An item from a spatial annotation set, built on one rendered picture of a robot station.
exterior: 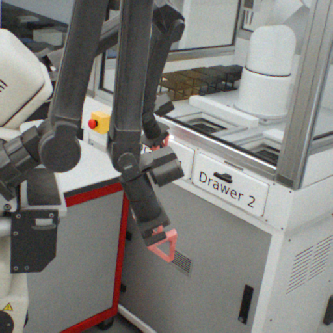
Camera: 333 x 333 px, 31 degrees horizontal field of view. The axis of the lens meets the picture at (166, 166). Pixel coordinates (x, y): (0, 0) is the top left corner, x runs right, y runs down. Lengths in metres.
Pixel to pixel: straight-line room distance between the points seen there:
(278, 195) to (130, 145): 0.81
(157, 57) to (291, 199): 0.59
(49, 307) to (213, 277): 0.62
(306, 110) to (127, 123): 0.75
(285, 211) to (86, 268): 0.84
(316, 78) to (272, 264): 0.62
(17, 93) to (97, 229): 1.10
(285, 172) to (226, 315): 0.62
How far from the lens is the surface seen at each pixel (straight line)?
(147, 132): 1.99
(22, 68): 1.23
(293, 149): 1.80
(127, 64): 1.11
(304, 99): 1.76
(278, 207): 1.88
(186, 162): 2.06
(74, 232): 2.19
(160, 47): 1.69
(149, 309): 2.49
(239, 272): 2.08
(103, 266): 2.38
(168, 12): 1.58
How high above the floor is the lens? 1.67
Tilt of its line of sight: 23 degrees down
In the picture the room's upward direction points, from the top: 8 degrees clockwise
